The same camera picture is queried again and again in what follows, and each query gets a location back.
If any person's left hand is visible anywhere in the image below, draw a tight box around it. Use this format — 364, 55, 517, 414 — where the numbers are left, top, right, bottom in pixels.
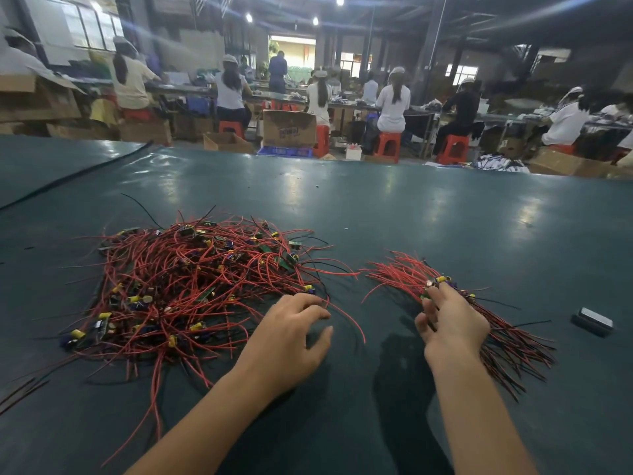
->
232, 292, 336, 396

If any person's right hand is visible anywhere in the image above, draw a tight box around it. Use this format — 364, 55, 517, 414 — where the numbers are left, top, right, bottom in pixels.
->
413, 280, 492, 372

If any sorted bundle of wired boards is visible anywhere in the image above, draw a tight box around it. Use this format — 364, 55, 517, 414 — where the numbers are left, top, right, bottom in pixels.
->
364, 252, 557, 400

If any pile of red-wired boards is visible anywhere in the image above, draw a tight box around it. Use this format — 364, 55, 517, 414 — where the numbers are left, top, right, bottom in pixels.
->
0, 212, 367, 466

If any person's right forearm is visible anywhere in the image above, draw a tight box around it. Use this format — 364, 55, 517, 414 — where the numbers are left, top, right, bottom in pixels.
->
430, 361, 540, 475

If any person's left forearm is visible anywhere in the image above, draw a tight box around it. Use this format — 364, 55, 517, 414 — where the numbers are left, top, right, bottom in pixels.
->
127, 375, 273, 475

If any dark green table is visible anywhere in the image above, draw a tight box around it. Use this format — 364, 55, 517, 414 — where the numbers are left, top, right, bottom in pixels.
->
0, 135, 633, 475

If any small black grey block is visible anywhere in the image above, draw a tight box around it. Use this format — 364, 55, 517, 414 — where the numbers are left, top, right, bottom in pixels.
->
572, 307, 615, 338

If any heap of black white items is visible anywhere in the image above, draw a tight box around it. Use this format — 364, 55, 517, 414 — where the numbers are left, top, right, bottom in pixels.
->
473, 154, 530, 174

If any blue plastic crate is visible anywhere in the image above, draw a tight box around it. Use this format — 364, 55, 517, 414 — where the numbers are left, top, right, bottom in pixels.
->
257, 145, 315, 159

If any yellow sack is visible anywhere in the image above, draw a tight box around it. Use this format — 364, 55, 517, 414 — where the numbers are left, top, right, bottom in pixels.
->
91, 98, 122, 127

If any large open cardboard box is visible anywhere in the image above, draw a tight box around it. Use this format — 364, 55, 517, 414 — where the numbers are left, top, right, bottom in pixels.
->
0, 74, 85, 121

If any grid window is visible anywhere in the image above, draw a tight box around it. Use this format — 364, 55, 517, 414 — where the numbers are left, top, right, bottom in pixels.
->
61, 0, 125, 50

